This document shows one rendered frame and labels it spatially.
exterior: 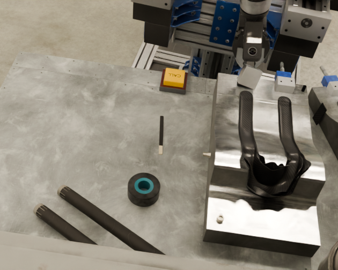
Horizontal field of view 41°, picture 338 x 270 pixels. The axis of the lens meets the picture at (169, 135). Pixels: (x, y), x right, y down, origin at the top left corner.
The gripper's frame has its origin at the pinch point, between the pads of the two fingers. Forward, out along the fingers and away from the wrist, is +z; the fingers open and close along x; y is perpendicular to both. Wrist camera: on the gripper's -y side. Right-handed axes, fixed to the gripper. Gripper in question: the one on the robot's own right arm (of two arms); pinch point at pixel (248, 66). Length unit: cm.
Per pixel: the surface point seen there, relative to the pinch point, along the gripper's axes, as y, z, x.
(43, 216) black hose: -50, -3, 46
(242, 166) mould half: -34.4, -4.2, 1.2
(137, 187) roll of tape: -39.1, 1.3, 26.0
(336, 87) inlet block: 2.3, 10.5, -26.3
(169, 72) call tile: 3.6, 7.8, 23.3
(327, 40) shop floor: 135, 125, -57
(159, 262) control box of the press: -77, -66, 10
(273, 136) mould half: -20.8, 3.5, -6.9
